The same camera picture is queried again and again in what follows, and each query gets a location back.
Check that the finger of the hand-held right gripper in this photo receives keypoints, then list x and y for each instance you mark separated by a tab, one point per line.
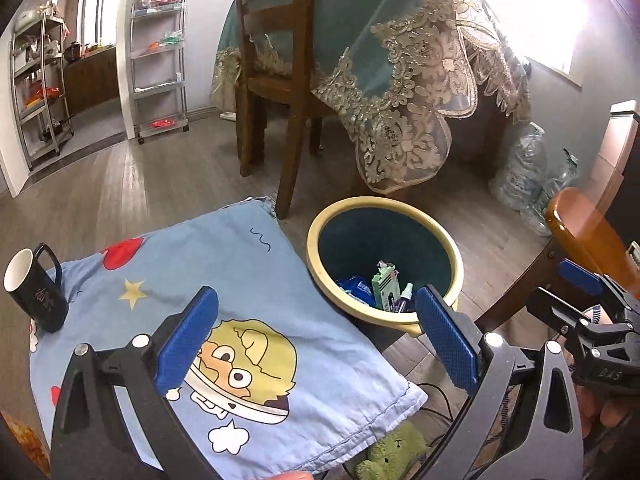
580	272
555	307

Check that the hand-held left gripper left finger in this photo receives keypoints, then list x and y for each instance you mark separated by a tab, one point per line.
187	340

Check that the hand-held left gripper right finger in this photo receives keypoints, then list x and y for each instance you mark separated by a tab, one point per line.
447	340

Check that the purple spray bottle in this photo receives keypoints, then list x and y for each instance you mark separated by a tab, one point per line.
402	300

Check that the green white medicine box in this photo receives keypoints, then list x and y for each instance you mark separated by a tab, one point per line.
384	285

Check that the blue wet wipes packet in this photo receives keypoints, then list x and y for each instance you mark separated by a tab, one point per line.
357	287

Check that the yellow rimmed bin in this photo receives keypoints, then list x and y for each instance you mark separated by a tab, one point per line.
380	230

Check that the person's right hand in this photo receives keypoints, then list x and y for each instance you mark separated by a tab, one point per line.
615	410

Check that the glossy wooden chair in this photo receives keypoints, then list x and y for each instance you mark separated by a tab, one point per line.
575	220

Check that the large clear water bottle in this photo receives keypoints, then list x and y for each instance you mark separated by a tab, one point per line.
550	200
517	170

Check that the green plush toy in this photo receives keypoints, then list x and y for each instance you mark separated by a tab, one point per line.
395	450

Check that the blue cartoon printed blanket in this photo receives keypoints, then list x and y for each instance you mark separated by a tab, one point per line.
325	350

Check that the white cabinet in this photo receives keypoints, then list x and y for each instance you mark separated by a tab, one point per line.
622	150

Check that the black mug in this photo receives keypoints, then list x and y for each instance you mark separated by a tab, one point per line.
40	305

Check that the white power strip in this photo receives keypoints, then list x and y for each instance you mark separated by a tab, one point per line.
228	116

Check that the white trolley rack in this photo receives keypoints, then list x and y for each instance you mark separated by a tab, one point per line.
160	91

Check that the metal shelf rack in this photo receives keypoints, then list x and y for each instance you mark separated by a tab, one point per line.
66	110

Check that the dark wooden chair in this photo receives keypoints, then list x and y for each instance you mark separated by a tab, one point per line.
280	95

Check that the brown kitchen cabinet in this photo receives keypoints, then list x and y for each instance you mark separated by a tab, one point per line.
95	80

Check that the teal tablecloth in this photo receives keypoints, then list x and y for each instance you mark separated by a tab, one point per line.
360	10

